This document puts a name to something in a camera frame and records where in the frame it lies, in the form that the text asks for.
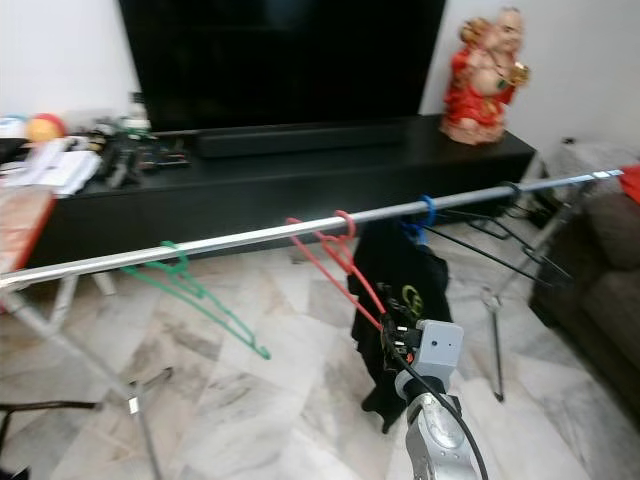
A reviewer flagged red plastic hanger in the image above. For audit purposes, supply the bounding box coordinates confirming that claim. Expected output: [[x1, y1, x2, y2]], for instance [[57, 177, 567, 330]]
[[285, 210, 391, 331]]

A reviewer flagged blue plastic hanger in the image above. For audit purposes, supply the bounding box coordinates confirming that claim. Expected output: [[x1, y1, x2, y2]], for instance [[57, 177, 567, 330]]
[[400, 194, 439, 246]]

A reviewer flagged black plastic hanger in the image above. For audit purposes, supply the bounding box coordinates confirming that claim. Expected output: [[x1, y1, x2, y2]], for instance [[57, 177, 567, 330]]
[[420, 182, 576, 286]]

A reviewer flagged green plastic hanger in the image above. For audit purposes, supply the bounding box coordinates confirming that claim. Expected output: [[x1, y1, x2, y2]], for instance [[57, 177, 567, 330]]
[[120, 240, 273, 361]]

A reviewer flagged black T-shirt green logo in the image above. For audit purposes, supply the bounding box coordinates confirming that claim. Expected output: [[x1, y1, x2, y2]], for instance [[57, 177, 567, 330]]
[[350, 218, 453, 433]]

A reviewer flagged black TV console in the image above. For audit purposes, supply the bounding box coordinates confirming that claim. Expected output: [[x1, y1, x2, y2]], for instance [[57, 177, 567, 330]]
[[25, 115, 536, 269]]

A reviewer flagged silver metal clothes rack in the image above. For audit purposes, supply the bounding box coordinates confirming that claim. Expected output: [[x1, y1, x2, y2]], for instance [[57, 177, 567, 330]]
[[0, 168, 629, 480]]

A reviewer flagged black soundbar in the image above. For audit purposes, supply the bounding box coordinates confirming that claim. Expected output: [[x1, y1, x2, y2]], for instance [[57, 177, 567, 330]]
[[195, 122, 403, 159]]

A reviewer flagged dark sofa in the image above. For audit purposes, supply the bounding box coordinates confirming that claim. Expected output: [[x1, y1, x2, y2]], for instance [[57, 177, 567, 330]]
[[530, 190, 640, 371]]

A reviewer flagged red laughing Buddha statue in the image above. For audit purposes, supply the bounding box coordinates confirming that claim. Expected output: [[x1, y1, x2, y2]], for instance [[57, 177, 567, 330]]
[[440, 8, 531, 146]]

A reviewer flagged pink marble dining table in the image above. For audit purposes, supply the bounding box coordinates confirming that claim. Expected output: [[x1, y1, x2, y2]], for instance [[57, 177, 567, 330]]
[[0, 185, 58, 276]]

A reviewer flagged black remote control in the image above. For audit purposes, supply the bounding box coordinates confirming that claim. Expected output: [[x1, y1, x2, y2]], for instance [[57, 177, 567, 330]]
[[130, 138, 163, 176], [160, 142, 191, 169], [97, 145, 133, 187]]

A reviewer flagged black flat television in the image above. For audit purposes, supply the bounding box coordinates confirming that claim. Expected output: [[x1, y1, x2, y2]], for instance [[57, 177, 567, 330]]
[[118, 0, 446, 131]]

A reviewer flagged white blue ball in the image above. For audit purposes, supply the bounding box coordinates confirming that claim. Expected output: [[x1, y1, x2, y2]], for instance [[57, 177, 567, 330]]
[[0, 115, 29, 141]]

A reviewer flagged white paper stack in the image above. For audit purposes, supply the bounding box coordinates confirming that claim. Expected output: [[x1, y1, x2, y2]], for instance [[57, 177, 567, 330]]
[[15, 138, 103, 196]]

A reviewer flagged orange ball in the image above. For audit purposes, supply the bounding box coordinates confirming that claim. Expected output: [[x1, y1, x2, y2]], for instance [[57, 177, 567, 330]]
[[27, 114, 66, 143]]

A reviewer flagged white bottle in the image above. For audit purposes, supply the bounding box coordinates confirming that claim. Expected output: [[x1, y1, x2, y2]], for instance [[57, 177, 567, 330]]
[[125, 92, 153, 131]]

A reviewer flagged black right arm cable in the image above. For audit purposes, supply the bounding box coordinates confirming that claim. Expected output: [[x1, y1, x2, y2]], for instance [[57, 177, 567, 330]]
[[385, 330, 491, 480]]

